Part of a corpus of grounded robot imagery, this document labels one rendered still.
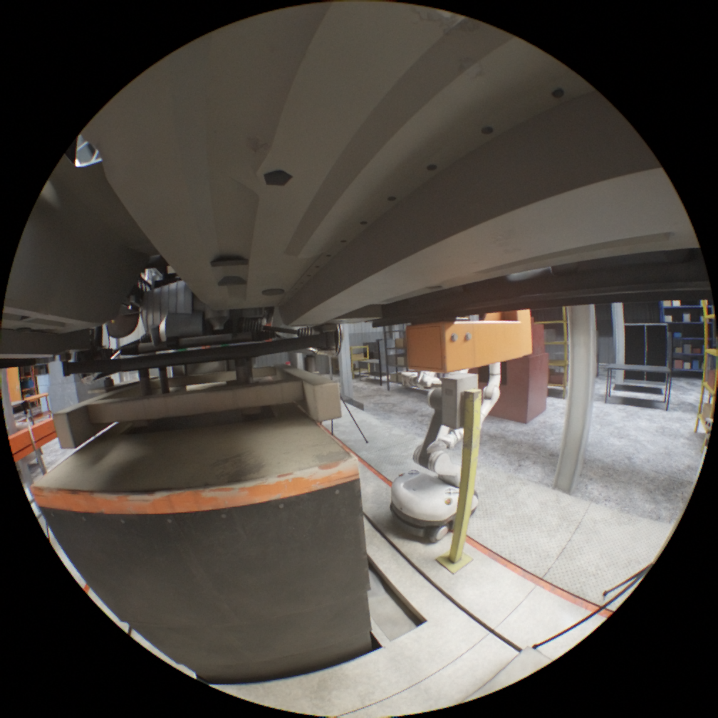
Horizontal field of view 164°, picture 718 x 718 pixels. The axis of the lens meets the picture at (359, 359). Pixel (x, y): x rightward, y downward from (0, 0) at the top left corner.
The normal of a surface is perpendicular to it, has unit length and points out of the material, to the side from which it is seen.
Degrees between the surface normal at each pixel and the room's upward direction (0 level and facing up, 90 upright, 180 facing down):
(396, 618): 0
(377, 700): 0
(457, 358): 90
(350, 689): 0
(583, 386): 90
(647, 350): 90
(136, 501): 90
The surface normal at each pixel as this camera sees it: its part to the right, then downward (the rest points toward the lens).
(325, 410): 0.44, 0.04
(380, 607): -0.07, -0.99
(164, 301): 0.21, 0.06
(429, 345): -0.89, 0.10
